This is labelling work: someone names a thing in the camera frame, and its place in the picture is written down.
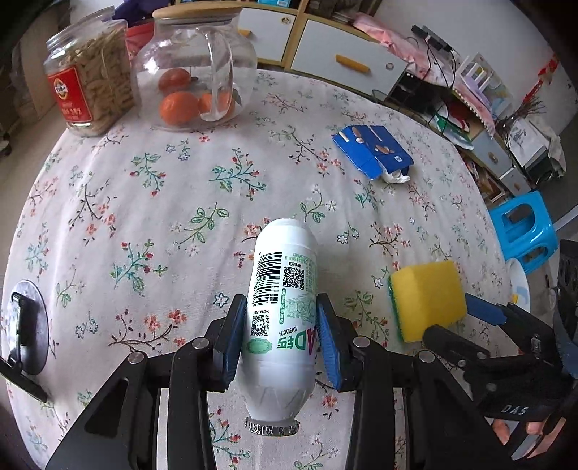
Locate small white drawer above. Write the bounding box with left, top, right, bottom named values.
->
left=237, top=7, right=304, bottom=62

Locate white tissue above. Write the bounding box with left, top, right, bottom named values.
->
left=380, top=166, right=413, bottom=184

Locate wide white drawer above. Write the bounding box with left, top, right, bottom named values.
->
left=290, top=20, right=410, bottom=97

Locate blue paper carton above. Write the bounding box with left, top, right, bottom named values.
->
left=332, top=125, right=414, bottom=181

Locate clear snack jar red label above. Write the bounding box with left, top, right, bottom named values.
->
left=43, top=6, right=141, bottom=138

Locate wooden cabinet with drawers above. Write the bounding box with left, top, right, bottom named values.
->
left=174, top=0, right=409, bottom=98

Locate floral tablecloth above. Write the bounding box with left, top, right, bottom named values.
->
left=0, top=68, right=530, bottom=470

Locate yellow sponge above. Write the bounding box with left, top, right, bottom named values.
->
left=387, top=260, right=469, bottom=344

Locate corner cabinet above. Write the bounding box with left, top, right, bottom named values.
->
left=431, top=88, right=536, bottom=204

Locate glass jar with oranges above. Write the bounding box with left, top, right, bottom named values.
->
left=133, top=4, right=259, bottom=133

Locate pink cloth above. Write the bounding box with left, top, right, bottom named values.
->
left=352, top=11, right=435, bottom=87

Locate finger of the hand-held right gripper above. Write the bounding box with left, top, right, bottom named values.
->
left=464, top=293, right=565, bottom=359
left=422, top=324, right=543, bottom=390

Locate black suction phone holder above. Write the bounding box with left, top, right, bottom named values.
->
left=0, top=280, right=51, bottom=404

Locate white toy house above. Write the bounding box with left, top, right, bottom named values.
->
left=455, top=52, right=516, bottom=119

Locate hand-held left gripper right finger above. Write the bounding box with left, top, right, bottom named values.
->
left=316, top=293, right=513, bottom=470

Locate black box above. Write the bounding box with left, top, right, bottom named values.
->
left=386, top=68, right=438, bottom=115

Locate person's right hand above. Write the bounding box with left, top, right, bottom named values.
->
left=491, top=418, right=559, bottom=455

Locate dried twigs bundle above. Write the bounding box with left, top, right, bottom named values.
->
left=494, top=97, right=548, bottom=133

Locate orange fruit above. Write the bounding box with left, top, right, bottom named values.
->
left=199, top=90, right=236, bottom=119
left=160, top=91, right=202, bottom=127
left=158, top=68, right=193, bottom=94

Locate blue plastic stool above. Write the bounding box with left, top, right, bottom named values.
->
left=489, top=190, right=561, bottom=277

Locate white plastic bottle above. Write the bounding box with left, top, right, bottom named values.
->
left=241, top=218, right=320, bottom=439

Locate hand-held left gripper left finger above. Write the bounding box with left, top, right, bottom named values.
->
left=45, top=294, right=248, bottom=470

